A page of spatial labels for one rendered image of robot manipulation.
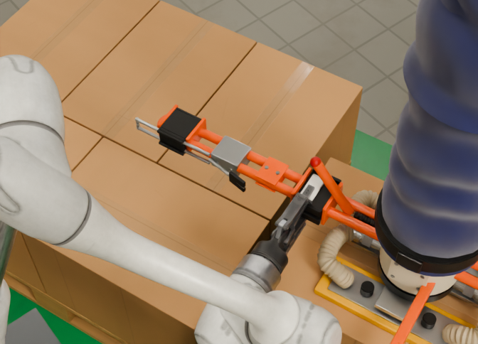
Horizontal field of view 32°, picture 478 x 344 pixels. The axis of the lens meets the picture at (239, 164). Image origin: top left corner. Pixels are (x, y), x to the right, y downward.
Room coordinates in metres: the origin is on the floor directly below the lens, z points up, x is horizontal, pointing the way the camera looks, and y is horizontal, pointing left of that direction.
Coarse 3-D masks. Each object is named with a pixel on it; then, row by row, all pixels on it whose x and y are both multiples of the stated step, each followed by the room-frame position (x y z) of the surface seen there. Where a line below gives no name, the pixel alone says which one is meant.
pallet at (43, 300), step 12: (12, 276) 1.33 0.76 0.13; (12, 288) 1.35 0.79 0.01; (24, 288) 1.34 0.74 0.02; (36, 300) 1.28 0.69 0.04; (48, 300) 1.25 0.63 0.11; (60, 312) 1.23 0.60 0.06; (72, 312) 1.19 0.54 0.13; (72, 324) 1.21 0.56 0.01; (84, 324) 1.20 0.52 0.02; (96, 324) 1.14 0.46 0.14; (96, 336) 1.16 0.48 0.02; (108, 336) 1.16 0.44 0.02
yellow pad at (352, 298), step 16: (336, 256) 0.91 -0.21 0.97; (352, 272) 0.86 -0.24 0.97; (368, 272) 0.86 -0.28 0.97; (320, 288) 0.83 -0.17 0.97; (336, 288) 0.82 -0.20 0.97; (352, 288) 0.82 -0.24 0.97; (368, 288) 0.81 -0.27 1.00; (336, 304) 0.79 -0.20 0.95; (352, 304) 0.79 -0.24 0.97; (368, 304) 0.78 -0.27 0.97; (368, 320) 0.75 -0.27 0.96; (384, 320) 0.75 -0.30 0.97; (432, 320) 0.73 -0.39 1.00; (448, 320) 0.75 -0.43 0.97; (416, 336) 0.71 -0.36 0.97; (432, 336) 0.71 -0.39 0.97
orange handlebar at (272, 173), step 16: (192, 144) 1.13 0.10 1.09; (256, 160) 1.08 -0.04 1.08; (272, 160) 1.08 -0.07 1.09; (256, 176) 1.03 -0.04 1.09; (272, 176) 1.03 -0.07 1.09; (288, 176) 1.04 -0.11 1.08; (288, 192) 1.00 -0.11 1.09; (368, 208) 0.95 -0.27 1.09; (352, 224) 0.91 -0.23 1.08; (464, 272) 0.79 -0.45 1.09; (432, 288) 0.76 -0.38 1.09; (416, 304) 0.72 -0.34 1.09; (416, 320) 0.70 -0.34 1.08; (400, 336) 0.66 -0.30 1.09
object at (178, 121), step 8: (176, 104) 1.23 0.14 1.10; (176, 112) 1.21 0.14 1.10; (184, 112) 1.21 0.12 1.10; (168, 120) 1.19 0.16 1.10; (176, 120) 1.19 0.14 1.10; (184, 120) 1.19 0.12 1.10; (192, 120) 1.19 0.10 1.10; (200, 120) 1.19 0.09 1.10; (168, 128) 1.16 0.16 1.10; (176, 128) 1.16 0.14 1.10; (184, 128) 1.16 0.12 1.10; (192, 128) 1.16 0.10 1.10; (200, 128) 1.17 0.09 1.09; (184, 136) 1.14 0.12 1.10; (192, 136) 1.14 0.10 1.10; (200, 136) 1.17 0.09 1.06
